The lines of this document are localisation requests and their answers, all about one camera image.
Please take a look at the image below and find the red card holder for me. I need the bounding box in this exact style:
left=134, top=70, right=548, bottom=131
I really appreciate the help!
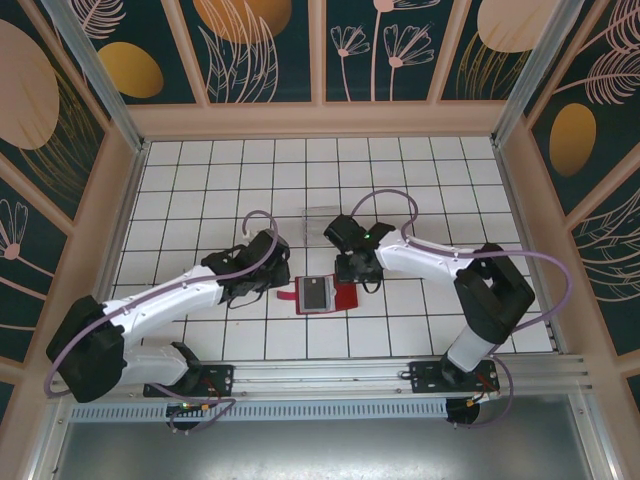
left=277, top=273, right=361, bottom=316

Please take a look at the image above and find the dark credit card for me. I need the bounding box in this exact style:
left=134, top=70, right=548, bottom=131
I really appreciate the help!
left=299, top=275, right=335, bottom=314

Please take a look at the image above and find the clear plastic box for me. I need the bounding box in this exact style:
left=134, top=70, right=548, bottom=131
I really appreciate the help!
left=301, top=204, right=342, bottom=247

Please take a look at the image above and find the grey metal sheet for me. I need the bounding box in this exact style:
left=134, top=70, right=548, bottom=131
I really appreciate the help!
left=27, top=392, right=619, bottom=480

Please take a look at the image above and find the aluminium front rail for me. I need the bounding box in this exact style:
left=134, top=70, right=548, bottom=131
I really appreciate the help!
left=47, top=353, right=596, bottom=401

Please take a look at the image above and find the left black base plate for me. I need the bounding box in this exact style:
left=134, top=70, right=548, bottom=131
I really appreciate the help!
left=143, top=363, right=236, bottom=399

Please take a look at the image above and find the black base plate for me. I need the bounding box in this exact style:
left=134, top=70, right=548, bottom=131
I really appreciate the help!
left=143, top=363, right=236, bottom=399
left=408, top=359, right=501, bottom=394

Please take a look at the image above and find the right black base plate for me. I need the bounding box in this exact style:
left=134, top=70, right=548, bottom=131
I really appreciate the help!
left=408, top=359, right=501, bottom=394

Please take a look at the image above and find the slotted grey cable duct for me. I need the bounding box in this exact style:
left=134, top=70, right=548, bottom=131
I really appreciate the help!
left=67, top=399, right=450, bottom=422

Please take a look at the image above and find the aluminium side rail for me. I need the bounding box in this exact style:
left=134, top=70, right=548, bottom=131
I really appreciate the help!
left=491, top=141, right=570, bottom=354
left=79, top=141, right=151, bottom=362

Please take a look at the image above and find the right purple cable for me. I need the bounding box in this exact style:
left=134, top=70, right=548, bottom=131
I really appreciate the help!
left=349, top=189, right=573, bottom=430

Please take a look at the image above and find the purple cable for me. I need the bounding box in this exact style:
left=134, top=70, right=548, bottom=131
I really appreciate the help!
left=44, top=210, right=279, bottom=434
left=349, top=189, right=573, bottom=430

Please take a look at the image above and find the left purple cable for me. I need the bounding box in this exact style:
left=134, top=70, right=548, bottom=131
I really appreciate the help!
left=44, top=210, right=279, bottom=434

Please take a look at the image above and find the aluminium corner post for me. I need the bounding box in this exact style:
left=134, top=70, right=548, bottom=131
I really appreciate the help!
left=489, top=0, right=586, bottom=147
left=41, top=0, right=150, bottom=153

